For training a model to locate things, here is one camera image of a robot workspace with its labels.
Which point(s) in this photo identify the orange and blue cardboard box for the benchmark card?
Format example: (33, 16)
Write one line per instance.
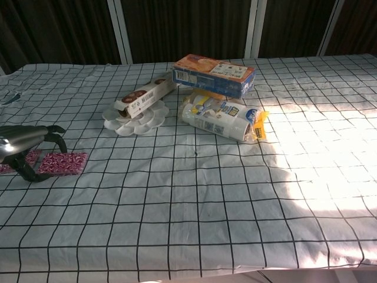
(212, 75)

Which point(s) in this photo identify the pink patterned packet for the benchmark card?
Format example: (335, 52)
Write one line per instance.
(32, 156)
(63, 163)

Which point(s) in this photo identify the white frame post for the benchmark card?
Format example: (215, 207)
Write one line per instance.
(331, 23)
(254, 29)
(120, 29)

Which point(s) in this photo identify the bagged paper cup pack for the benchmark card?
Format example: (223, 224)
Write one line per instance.
(218, 118)

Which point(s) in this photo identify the white black-grid tablecloth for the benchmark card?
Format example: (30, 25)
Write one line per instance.
(188, 191)

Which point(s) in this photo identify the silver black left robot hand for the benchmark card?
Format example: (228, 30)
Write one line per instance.
(20, 137)

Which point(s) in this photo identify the white flower-shaped plastic plate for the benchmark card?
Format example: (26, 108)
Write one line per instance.
(147, 119)

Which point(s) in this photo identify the long white cookie box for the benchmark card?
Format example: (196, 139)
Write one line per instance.
(147, 97)

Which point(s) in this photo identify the dark pleated curtain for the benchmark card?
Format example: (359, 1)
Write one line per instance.
(188, 26)

